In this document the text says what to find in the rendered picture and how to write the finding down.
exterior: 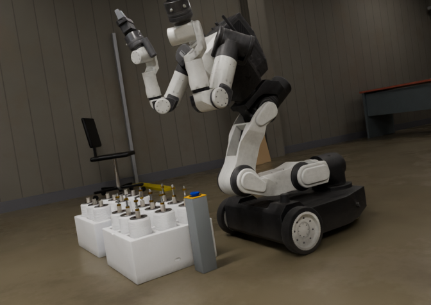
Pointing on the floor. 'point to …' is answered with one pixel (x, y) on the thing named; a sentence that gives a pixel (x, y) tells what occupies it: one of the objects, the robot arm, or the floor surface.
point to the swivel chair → (106, 157)
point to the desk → (393, 104)
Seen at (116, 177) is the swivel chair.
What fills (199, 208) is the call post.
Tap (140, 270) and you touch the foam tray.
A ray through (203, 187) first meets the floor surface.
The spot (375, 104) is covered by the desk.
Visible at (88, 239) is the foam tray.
